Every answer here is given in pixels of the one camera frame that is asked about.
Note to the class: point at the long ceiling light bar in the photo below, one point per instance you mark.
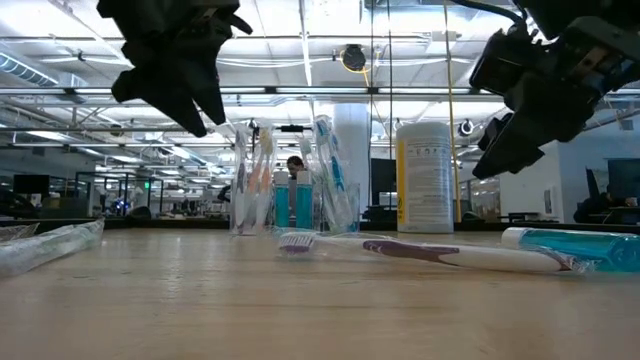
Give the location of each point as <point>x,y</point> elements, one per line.
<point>300,91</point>

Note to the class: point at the purple white toothbrush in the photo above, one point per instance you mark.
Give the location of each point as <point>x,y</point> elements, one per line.
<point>500,261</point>

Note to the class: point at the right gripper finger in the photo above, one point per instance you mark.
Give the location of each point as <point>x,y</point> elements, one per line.
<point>510,155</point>
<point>495,129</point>

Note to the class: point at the blue toothbrush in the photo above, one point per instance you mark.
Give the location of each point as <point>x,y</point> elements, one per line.
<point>322,130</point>
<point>337,175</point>

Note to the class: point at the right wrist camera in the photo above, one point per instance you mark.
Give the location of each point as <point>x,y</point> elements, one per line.
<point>500,62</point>

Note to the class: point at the teal mouthwash bottle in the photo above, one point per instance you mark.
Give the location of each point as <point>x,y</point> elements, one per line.
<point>304,202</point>

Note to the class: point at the small black monitor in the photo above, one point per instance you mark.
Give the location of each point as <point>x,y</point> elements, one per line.
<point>31,185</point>

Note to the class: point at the silver air duct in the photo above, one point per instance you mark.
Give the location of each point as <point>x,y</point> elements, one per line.
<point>25,70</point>

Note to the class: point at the clear acrylic organizer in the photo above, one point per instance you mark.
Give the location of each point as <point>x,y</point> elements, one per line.
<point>352,210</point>

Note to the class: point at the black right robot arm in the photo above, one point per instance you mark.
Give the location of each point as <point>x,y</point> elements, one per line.
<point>600,40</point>

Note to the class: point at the teal toothbrush package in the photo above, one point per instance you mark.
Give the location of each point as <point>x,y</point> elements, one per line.
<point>575,247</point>

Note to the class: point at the seated person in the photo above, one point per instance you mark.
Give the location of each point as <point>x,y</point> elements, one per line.
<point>595,207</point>

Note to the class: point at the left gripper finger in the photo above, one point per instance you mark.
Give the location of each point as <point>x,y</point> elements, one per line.
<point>160,92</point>
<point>210,90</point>

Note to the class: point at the black aluminium table frame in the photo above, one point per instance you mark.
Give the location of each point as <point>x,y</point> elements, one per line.
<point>480,226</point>

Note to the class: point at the dark wide monitor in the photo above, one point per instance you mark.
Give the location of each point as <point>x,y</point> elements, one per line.
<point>625,177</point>

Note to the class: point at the white wipes canister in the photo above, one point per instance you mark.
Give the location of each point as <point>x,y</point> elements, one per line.
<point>425,180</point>

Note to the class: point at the white building column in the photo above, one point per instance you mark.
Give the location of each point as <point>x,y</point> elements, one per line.
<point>352,140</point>

